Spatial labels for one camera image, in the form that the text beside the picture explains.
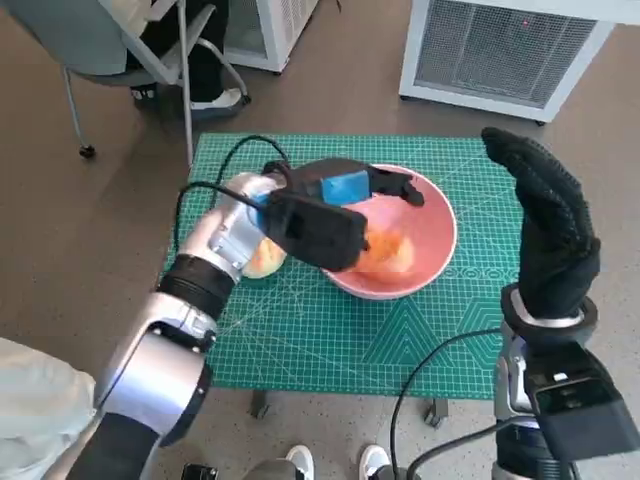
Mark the grey chair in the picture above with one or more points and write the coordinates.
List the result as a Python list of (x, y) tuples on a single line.
[(75, 35)]

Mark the small white mesh cabinet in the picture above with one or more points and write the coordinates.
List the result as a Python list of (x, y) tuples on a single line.
[(275, 30)]

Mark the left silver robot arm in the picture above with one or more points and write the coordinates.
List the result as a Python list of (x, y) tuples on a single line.
[(150, 360)]

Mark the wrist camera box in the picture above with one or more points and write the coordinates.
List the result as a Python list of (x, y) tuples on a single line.
[(580, 410), (315, 235)]

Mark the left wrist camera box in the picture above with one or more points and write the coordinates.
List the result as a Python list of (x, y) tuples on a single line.
[(315, 235)]

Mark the long toy bread loaf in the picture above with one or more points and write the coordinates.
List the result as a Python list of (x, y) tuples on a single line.
[(392, 250)]

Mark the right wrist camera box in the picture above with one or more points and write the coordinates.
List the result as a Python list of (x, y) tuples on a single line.
[(580, 410)]

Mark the round toy bread bun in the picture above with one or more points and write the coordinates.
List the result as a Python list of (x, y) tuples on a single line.
[(265, 262)]

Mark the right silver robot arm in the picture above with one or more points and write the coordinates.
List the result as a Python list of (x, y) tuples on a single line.
[(510, 370)]

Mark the green cutting mat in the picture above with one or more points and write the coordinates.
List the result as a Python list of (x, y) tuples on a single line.
[(310, 340)]

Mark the left bare black robot hand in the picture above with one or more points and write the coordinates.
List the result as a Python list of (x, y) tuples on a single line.
[(345, 185)]

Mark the small black device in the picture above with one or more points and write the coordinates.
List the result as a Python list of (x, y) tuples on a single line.
[(200, 472)]

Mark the grey table leg caster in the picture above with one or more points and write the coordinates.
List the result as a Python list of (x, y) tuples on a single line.
[(436, 415), (261, 405)]

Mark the large white mesh cabinet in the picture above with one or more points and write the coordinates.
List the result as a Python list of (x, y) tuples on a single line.
[(500, 50)]

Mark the person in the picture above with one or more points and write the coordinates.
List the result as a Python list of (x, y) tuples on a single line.
[(205, 65)]

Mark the right black gloved robot hand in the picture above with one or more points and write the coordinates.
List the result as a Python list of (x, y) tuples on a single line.
[(555, 240)]

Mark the pink bowl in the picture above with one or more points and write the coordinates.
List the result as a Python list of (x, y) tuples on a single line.
[(430, 240)]

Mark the white fabric cover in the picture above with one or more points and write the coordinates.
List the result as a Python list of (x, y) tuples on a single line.
[(35, 400)]

